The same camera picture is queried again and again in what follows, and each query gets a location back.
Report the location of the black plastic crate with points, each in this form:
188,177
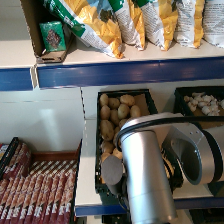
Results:
113,219

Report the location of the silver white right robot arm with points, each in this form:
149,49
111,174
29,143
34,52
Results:
150,173

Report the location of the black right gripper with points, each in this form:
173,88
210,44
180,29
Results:
112,171

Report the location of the white garlic bulb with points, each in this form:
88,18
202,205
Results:
199,96
221,104
207,98
206,109
187,99
192,107
201,104

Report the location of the red white snack stick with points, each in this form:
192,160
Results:
58,193
68,193
33,196
46,193

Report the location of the brown cardboard potato liner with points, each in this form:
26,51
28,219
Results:
143,103

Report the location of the short white shelf blue edge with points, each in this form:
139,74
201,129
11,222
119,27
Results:
16,78

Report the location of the brown display carton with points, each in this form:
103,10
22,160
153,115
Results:
53,155

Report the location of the black display box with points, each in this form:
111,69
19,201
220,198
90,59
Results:
10,151

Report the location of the green packet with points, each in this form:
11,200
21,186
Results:
53,36

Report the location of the yellow green white bag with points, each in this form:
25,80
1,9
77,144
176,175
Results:
130,23
160,23

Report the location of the dark red packets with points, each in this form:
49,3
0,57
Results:
21,160

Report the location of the large yellow-brown potato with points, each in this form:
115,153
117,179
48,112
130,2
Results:
106,130

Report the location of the row of snack bags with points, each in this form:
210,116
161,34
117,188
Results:
93,23

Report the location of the dark plastic potato crate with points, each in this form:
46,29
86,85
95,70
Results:
106,198

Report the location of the brown cardboard garlic liner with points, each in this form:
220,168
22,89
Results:
200,112

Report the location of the brown cardboard display box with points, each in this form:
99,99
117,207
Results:
31,23

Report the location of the white printed bag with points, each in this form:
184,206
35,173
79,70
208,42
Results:
215,23

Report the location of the dark plastic garlic crate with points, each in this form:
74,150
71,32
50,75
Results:
200,89

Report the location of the long white shelf blue edge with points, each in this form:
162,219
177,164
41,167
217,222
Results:
133,71

